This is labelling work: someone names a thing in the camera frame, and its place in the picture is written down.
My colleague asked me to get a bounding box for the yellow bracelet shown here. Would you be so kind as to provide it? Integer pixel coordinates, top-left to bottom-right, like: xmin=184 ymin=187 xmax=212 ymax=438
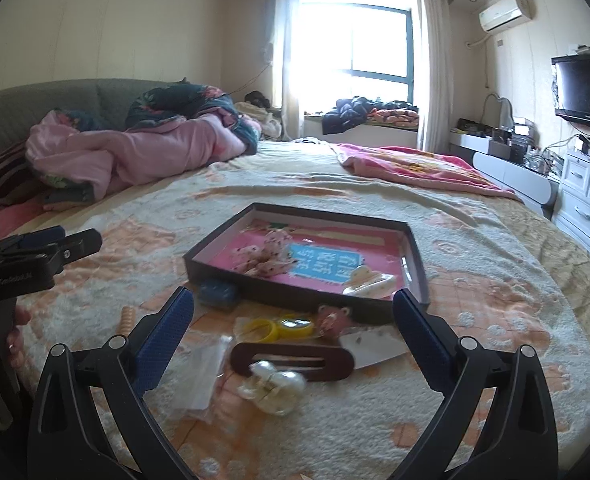
xmin=276 ymin=315 xmax=316 ymax=339
xmin=240 ymin=317 xmax=279 ymax=344

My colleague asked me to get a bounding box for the grey-green headboard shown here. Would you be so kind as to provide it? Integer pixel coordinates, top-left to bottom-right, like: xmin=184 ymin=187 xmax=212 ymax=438
xmin=0 ymin=78 xmax=151 ymax=158

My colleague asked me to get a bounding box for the vanity mirror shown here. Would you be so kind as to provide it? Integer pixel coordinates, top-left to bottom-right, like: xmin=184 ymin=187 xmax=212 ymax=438
xmin=482 ymin=92 xmax=515 ymax=131

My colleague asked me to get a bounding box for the pink printed paper sheet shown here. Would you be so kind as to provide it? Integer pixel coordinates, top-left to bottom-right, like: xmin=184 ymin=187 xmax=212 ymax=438
xmin=207 ymin=221 xmax=412 ymax=302

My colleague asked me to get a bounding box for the desk clutter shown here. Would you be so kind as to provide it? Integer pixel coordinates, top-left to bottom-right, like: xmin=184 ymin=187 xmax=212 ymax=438
xmin=455 ymin=116 xmax=533 ymax=162

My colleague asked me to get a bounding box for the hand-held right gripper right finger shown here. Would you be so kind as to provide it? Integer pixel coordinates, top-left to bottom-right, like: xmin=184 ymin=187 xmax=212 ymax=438
xmin=390 ymin=287 xmax=558 ymax=480

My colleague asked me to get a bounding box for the dark floral duvet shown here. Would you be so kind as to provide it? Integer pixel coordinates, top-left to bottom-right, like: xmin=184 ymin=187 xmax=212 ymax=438
xmin=65 ymin=82 xmax=262 ymax=157

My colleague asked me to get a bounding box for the brown oval hair clip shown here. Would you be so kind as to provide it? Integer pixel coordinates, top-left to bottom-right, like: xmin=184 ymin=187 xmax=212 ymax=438
xmin=230 ymin=342 xmax=357 ymax=382

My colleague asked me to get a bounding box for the pink quilt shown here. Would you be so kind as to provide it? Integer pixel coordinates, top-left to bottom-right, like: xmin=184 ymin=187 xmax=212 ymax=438
xmin=25 ymin=109 xmax=261 ymax=206

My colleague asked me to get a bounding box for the white and grey vanity desk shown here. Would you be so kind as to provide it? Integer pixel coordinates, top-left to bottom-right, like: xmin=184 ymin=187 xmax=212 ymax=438
xmin=450 ymin=132 xmax=559 ymax=219

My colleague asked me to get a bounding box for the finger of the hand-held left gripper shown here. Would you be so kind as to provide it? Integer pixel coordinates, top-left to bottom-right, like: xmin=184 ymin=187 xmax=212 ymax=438
xmin=0 ymin=226 xmax=67 ymax=262
xmin=25 ymin=228 xmax=104 ymax=267

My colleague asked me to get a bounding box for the white pearl hair clip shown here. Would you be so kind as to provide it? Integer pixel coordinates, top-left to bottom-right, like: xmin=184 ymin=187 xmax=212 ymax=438
xmin=239 ymin=360 xmax=307 ymax=417

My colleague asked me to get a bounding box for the white air conditioner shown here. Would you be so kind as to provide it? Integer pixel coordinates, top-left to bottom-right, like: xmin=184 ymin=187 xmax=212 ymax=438
xmin=478 ymin=0 xmax=536 ymax=32

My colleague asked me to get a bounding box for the clear bag of bracelets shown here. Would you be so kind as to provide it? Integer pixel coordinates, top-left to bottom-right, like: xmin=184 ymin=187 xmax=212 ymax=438
xmin=235 ymin=312 xmax=322 ymax=347

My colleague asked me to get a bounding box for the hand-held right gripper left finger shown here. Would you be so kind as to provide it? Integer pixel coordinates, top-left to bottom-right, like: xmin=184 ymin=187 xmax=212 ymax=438
xmin=27 ymin=286 xmax=196 ymax=480

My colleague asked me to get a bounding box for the dresser top clutter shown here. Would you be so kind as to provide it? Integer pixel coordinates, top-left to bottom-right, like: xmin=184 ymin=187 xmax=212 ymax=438
xmin=525 ymin=134 xmax=590 ymax=177

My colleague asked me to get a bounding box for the white earring card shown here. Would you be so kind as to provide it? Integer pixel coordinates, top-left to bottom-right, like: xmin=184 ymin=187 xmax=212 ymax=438
xmin=339 ymin=330 xmax=407 ymax=371

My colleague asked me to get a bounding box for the cream clothes heap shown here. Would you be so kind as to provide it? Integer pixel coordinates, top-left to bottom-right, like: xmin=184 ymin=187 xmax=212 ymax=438
xmin=234 ymin=90 xmax=283 ymax=142

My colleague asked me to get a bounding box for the orange patterned cushion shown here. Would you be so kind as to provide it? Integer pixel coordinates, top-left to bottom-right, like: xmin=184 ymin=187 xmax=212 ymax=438
xmin=367 ymin=101 xmax=420 ymax=128

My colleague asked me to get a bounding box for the pink and orange blanket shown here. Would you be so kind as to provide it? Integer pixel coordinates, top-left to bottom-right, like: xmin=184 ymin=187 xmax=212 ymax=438
xmin=331 ymin=142 xmax=523 ymax=203

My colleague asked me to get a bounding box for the peach and cream bed blanket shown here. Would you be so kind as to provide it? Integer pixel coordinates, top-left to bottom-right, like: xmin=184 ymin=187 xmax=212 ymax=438
xmin=0 ymin=140 xmax=590 ymax=480

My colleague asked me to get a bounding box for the clear plastic bag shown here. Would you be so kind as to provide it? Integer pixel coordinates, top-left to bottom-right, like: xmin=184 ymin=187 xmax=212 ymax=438
xmin=176 ymin=336 xmax=234 ymax=422

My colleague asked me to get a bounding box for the dark shallow cardboard box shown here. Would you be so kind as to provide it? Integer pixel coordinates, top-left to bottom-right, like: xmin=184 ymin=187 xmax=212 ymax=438
xmin=182 ymin=202 xmax=432 ymax=326

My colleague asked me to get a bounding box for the pink patterned doll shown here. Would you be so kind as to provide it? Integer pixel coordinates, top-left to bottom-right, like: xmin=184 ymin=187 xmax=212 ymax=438
xmin=231 ymin=227 xmax=301 ymax=278

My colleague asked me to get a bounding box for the white dresser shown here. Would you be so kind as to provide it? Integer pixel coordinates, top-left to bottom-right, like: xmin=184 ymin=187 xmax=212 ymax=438
xmin=550 ymin=152 xmax=590 ymax=257

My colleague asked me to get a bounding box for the small blue box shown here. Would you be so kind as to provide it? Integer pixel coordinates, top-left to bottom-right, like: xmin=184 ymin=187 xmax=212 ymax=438
xmin=197 ymin=280 xmax=238 ymax=307

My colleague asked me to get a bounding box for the window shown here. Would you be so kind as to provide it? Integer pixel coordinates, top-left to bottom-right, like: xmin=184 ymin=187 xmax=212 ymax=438
xmin=295 ymin=2 xmax=416 ymax=111

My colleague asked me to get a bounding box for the white window seat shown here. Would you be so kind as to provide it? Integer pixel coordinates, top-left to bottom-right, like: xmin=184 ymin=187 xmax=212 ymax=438
xmin=302 ymin=115 xmax=420 ymax=152

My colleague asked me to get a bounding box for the white sheer curtain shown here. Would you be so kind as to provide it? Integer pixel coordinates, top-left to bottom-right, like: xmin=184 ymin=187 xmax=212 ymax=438
xmin=417 ymin=0 xmax=452 ymax=153
xmin=272 ymin=0 xmax=304 ymax=142

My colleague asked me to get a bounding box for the black flat television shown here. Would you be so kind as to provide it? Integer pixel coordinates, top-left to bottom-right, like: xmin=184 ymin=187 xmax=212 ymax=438
xmin=551 ymin=54 xmax=590 ymax=129

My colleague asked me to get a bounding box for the striped pillow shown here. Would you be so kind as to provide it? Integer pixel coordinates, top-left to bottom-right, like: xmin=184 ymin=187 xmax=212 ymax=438
xmin=0 ymin=139 xmax=42 ymax=211

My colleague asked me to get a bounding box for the small pink plush toy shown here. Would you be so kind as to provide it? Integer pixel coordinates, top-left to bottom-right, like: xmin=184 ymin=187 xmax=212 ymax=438
xmin=316 ymin=304 xmax=352 ymax=343

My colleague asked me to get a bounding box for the dark clothes pile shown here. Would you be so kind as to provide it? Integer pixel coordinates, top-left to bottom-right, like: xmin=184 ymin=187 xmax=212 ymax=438
xmin=321 ymin=95 xmax=377 ymax=136

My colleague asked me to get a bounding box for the person's left hand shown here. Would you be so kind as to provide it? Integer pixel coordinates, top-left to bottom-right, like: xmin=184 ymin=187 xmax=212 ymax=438
xmin=5 ymin=305 xmax=32 ymax=376

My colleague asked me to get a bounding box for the white plush toy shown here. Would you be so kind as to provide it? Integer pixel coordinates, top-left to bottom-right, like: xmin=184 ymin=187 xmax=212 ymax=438
xmin=341 ymin=266 xmax=397 ymax=297

